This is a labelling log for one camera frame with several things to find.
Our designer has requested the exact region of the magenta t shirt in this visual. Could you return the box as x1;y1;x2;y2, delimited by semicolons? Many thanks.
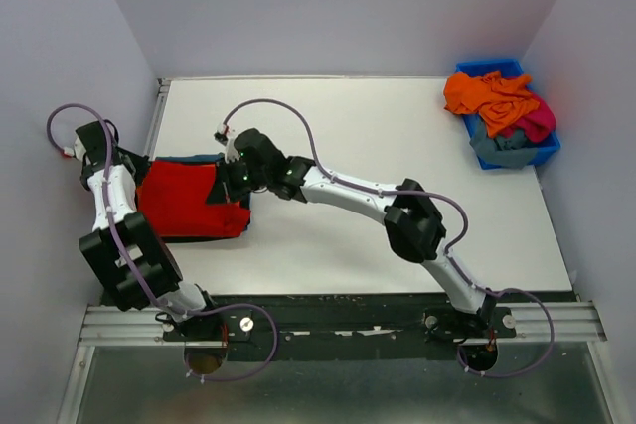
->
512;88;557;144

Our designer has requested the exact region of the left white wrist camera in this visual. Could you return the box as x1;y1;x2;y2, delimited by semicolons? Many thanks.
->
62;137;86;162

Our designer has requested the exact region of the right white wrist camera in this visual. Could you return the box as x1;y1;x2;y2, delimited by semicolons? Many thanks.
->
214;123;241;163

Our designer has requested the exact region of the red t shirt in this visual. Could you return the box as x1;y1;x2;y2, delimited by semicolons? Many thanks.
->
136;160;251;243

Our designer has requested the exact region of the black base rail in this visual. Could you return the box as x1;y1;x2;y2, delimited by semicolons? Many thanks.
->
101;292;518;363

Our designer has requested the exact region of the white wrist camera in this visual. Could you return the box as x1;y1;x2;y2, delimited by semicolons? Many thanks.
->
62;137;86;162
214;123;241;163

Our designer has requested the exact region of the folded black t shirt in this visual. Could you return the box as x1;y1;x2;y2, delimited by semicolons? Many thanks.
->
129;159;252;245

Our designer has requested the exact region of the grey t shirt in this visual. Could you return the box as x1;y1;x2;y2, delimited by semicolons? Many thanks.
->
469;119;538;169

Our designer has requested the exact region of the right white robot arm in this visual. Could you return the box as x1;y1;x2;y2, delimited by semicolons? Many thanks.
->
214;124;496;337

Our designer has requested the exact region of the aluminium frame rail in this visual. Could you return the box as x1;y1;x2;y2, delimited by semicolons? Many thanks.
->
79;302;607;348

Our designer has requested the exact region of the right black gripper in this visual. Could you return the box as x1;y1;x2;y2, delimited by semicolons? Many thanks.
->
206;155;270;206

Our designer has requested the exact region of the folded teal t shirt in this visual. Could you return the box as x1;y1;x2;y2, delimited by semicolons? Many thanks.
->
154;153;225;164

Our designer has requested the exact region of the crumpled orange t shirt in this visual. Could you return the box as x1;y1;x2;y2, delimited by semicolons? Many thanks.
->
443;71;540;138

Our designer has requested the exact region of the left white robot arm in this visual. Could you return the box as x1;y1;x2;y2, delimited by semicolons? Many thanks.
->
74;120;224;342

